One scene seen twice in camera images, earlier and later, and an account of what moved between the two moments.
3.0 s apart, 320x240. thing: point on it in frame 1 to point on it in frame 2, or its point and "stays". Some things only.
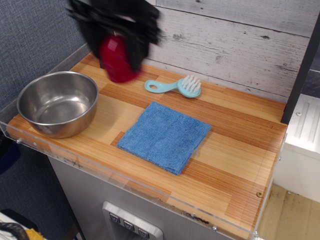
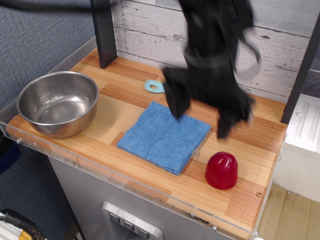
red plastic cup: (115, 52) to (221, 170)
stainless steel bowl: (58, 104) stays
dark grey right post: (303, 75) stays
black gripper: (100, 18) to (210, 78)
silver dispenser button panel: (120, 224) stays
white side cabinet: (298, 170) stays
